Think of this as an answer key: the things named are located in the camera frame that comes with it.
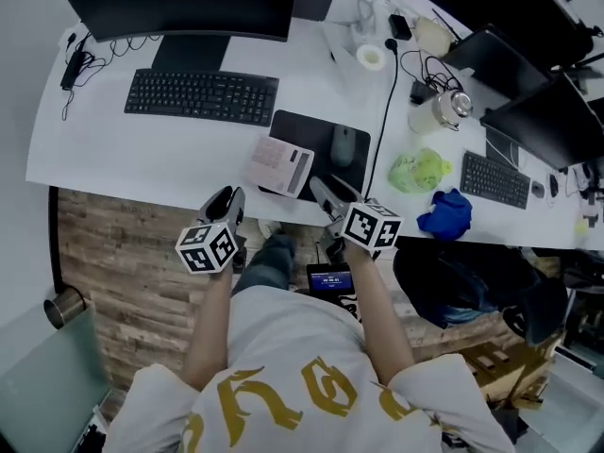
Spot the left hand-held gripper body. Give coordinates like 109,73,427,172
175,194,248,277

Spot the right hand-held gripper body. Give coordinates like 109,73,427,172
321,196,406,260

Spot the person's left forearm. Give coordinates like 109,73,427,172
180,266,235,390

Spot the person's right forearm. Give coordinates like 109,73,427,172
343,245,417,390

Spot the person's white shoe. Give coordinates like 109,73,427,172
258,219,284,242

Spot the grey computer mouse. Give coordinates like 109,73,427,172
329,126,358,168

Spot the black mouse pad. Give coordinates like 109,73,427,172
258,109,373,203

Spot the person's jeans leg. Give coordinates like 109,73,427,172
230,233,297,297

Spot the small black screen device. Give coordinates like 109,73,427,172
306,261,356,297

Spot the green plastic bag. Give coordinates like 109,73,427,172
387,146,453,193

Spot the blue cloth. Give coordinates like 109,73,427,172
415,187,474,242

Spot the large black keyboard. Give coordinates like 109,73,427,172
123,68,280,127

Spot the glass jar with metal lid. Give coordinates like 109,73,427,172
407,89,475,135

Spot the small black keyboard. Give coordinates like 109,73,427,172
459,151,532,210

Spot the white tape roll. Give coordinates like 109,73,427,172
356,43,386,72

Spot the black monitor stand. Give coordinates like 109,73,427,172
150,34,232,72

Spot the person's grey printed shirt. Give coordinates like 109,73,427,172
105,282,516,453

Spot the small black charger block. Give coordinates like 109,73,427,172
388,13,412,42

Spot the black tilted monitor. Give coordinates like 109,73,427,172
439,23,554,102

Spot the brown cardboard box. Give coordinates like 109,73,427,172
458,335,558,411

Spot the frosted glass panel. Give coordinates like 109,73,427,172
0,301,112,453

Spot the black monitor with thin stand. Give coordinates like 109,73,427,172
478,72,604,172

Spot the large black monitor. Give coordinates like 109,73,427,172
50,0,302,44

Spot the long black cable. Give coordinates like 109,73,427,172
364,38,403,198

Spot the tangled black cable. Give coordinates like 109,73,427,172
399,48,466,94

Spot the black power adapter with cable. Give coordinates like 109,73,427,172
59,32,164,123

